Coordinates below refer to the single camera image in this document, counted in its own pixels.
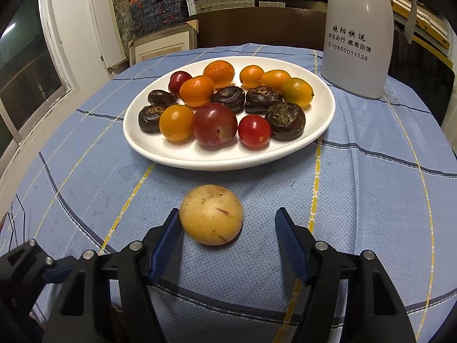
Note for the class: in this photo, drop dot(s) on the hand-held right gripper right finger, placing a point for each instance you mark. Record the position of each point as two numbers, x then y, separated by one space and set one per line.
289 243

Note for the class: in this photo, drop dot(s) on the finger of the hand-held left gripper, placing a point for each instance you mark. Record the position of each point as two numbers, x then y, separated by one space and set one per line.
57 275

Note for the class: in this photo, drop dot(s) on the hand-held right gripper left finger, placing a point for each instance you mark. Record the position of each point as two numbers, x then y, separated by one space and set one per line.
166 243

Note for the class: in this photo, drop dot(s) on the yellow passion fruit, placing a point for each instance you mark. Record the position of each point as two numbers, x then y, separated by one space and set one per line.
211 215

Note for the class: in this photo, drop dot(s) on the white plate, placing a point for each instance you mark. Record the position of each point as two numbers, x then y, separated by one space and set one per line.
214 157

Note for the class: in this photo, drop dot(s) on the red cherry tomato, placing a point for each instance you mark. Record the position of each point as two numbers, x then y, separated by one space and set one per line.
254 131

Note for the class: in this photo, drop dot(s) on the water chestnut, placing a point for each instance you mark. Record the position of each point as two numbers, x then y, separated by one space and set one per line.
284 120
262 99
227 98
161 97
151 118

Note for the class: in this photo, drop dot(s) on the large dark red plum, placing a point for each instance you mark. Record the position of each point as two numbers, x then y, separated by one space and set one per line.
215 124

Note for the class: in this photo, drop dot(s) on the yellow kumquat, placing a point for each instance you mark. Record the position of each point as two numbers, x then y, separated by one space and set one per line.
297 92

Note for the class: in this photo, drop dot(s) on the orange kumquat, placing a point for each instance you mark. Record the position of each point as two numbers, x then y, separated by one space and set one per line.
275 79
251 76

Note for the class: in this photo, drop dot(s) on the orange mandarin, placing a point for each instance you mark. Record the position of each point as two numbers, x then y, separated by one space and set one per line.
218 73
176 122
196 91

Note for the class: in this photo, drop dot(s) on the small dark red plum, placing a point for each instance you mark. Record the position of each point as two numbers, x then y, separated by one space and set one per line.
178 81

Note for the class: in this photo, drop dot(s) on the framed cardboard box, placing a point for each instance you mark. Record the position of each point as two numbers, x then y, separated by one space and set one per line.
160 44

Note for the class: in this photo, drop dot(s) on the black cloth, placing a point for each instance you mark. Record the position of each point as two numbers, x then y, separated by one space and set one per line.
421 78

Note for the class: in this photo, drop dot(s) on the window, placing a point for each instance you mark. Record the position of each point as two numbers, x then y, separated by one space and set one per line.
25 60

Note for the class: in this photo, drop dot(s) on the brown wooden board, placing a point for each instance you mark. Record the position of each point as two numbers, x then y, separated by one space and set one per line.
250 28

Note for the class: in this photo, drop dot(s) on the white board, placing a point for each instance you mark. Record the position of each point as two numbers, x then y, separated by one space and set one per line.
103 25

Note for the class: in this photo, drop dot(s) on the marble slab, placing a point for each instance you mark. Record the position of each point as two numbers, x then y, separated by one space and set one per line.
121 18

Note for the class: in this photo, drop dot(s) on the stack of patterned fabric boxes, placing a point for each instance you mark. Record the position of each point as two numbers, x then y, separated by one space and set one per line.
157 10

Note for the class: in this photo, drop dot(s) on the white thermos jug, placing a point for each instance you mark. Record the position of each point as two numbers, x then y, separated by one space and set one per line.
357 14

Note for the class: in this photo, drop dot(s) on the shelf of patterned boxes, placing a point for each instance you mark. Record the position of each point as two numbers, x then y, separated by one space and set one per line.
228 1

